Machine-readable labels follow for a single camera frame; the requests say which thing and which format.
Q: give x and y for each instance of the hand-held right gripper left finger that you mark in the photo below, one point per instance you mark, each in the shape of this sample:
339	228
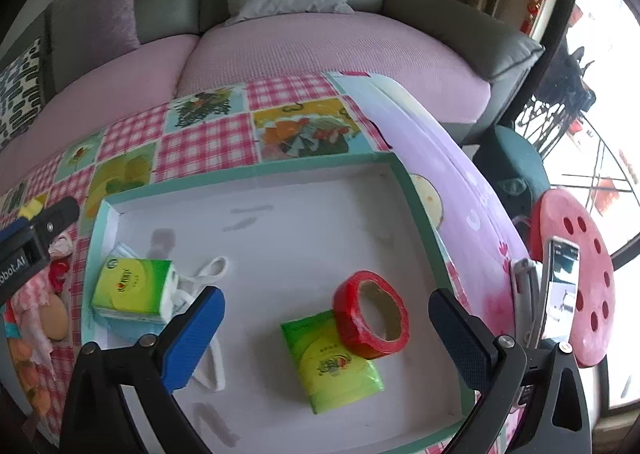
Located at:
197	334

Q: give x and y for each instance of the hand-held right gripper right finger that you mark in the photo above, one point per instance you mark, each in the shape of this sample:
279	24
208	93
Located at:
460	341

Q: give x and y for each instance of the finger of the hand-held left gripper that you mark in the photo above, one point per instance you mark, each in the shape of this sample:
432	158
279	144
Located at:
10	230
57	214

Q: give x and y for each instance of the pink knitted cloth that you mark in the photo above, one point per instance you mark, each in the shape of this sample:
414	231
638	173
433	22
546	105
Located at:
62	244

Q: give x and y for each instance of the pink white fluffy towel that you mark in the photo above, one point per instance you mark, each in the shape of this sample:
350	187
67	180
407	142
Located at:
27	304

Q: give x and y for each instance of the blue face mask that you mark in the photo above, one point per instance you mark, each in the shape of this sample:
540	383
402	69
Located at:
125	329

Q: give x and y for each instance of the green tissue pack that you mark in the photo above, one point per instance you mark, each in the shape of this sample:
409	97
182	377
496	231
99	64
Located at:
330	369
130	289

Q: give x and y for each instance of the red tape roll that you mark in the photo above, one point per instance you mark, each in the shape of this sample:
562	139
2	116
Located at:
350	329

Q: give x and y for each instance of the shallow teal cardboard box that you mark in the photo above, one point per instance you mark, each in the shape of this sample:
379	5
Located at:
300	244

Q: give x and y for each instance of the beige round puff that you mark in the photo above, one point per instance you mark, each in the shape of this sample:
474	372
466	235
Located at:
52	319

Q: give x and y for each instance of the silver phone stand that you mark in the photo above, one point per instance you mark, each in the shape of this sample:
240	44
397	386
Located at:
525	284

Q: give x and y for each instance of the smartphone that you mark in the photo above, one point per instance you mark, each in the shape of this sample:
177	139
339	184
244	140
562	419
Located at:
560	294

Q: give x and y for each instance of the black white patterned cushion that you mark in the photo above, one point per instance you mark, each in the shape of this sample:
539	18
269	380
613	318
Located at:
20	89

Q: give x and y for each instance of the red round stool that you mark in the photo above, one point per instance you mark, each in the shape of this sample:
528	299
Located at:
590	259

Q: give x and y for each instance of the purple printed table cover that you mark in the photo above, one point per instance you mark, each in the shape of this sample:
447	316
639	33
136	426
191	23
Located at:
450	184

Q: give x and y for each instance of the pink checked tablecloth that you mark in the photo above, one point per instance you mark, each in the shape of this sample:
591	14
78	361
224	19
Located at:
210	144

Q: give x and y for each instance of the teal pouf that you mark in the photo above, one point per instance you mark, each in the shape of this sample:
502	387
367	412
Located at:
520	159

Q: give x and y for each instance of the purple cushion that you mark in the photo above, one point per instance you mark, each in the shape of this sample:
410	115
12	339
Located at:
110	9

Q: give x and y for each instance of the grey sofa with pink cover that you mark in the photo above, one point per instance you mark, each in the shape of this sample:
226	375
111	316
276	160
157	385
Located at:
325	49

